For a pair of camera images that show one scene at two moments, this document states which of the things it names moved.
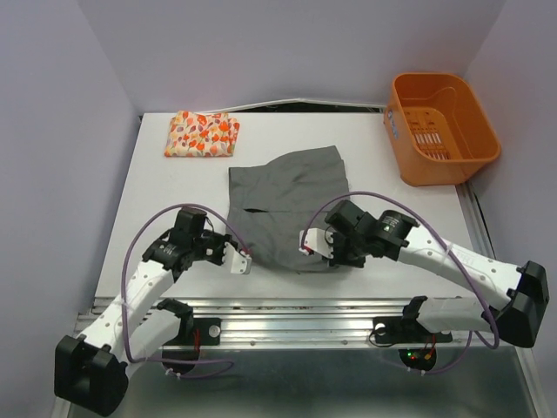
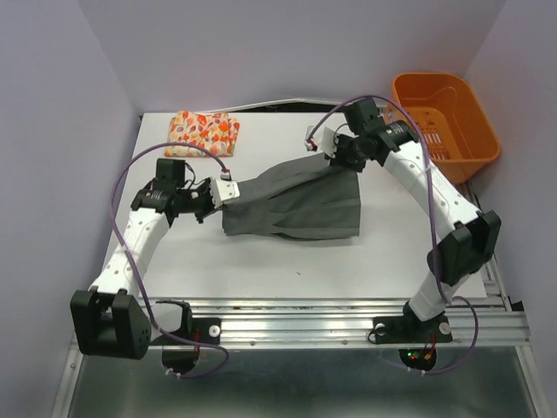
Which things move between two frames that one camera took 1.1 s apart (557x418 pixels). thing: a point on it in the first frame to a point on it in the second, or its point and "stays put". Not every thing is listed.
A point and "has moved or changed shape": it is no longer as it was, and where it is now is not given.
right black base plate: (396, 329) stays put
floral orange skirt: (202, 135) stays put
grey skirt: (269, 204) has moved or changed shape
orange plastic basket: (438, 129) stays put
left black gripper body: (210, 246) to (197, 201)
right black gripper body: (348, 251) to (350, 152)
